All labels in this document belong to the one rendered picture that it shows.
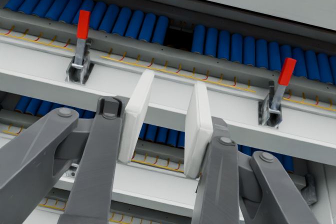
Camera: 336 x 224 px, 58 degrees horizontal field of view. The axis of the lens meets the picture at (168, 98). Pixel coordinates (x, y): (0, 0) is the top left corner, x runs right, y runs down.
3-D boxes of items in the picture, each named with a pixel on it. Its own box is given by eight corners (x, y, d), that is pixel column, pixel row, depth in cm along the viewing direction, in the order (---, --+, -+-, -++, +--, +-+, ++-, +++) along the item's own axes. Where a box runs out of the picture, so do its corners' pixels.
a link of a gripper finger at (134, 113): (129, 166, 15) (114, 163, 15) (147, 110, 22) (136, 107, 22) (140, 113, 14) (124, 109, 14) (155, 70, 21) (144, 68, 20)
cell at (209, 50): (216, 26, 49) (213, 54, 45) (219, 35, 50) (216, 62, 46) (205, 28, 49) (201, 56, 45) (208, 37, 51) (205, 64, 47)
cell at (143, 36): (155, 23, 50) (148, 49, 46) (145, 20, 50) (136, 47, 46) (157, 14, 49) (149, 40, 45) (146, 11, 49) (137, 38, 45)
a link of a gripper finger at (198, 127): (198, 126, 14) (214, 129, 14) (195, 79, 21) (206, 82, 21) (183, 178, 15) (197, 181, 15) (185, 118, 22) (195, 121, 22)
